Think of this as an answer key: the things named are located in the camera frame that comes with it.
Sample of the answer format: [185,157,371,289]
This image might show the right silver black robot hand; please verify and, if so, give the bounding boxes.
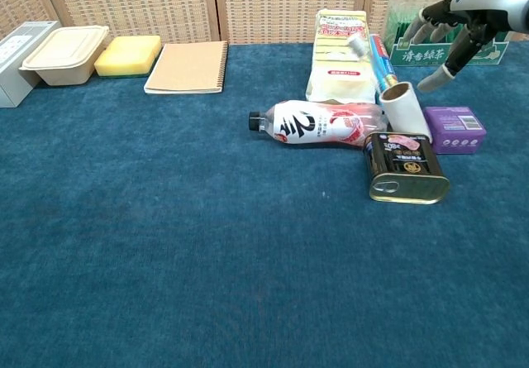
[403,0,529,93]

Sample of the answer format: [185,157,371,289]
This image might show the clear test tube white cap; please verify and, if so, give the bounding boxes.
[346,32,398,94]

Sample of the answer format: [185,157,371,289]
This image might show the clear box green tea bags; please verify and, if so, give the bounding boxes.
[383,0,510,66]

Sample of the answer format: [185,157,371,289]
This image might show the blue cling film box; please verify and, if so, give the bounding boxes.
[369,33,400,96]

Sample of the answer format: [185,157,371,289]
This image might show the purple cardboard box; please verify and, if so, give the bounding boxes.
[423,106,488,155]

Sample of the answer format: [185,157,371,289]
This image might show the white paper roll cardboard core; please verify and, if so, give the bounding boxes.
[379,81,434,144]

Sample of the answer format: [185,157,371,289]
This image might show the yellow snack bag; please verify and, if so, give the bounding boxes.
[304,8,379,103]

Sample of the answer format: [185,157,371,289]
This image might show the black gold luncheon meat can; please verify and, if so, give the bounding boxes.
[362,131,451,206]

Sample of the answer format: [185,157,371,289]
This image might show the plastic bottle white red label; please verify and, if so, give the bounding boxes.
[248,99,389,148]

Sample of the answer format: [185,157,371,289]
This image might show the kraft spiral notebook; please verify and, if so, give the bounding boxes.
[143,40,230,95]

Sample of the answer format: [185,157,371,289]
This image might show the woven wooden folding screen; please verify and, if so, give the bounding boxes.
[0,0,529,45]

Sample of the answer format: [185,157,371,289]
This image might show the yellow sponge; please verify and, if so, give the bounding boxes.
[107,35,163,61]
[93,45,156,79]

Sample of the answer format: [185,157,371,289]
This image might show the blue carpet table cover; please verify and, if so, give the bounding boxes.
[0,41,529,368]

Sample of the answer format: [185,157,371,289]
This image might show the beige lidded food container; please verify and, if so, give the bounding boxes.
[18,25,111,87]

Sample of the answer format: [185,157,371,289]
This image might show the grey power strip box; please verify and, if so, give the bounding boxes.
[0,21,62,108]

